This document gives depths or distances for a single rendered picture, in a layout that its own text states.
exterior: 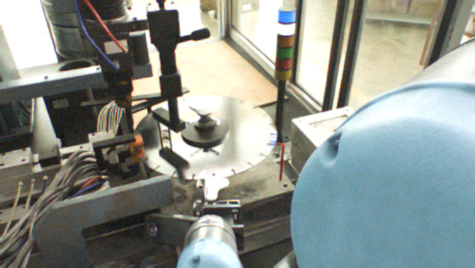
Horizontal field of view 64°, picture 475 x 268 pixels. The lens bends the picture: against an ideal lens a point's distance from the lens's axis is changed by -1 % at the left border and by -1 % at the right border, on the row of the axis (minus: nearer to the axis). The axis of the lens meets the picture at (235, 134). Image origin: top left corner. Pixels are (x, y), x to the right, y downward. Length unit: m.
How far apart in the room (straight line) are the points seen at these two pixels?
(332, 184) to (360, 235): 0.02
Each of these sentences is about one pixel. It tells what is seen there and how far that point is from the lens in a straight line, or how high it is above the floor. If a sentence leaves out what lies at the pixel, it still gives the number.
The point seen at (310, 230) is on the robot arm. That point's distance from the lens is 0.18.
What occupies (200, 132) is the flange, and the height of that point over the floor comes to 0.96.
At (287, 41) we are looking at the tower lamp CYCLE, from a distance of 1.01.
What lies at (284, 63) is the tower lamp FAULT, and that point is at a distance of 1.04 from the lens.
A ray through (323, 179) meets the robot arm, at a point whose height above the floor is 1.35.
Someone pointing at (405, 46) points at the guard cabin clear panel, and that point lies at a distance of 0.97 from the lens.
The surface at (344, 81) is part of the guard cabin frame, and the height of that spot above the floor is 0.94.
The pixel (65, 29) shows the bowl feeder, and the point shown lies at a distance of 1.43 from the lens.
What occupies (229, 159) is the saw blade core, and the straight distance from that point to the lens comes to 0.80.
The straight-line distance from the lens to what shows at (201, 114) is 0.85.
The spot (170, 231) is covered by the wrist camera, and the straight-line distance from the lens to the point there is 0.65.
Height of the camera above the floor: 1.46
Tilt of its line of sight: 36 degrees down
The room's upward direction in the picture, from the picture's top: straight up
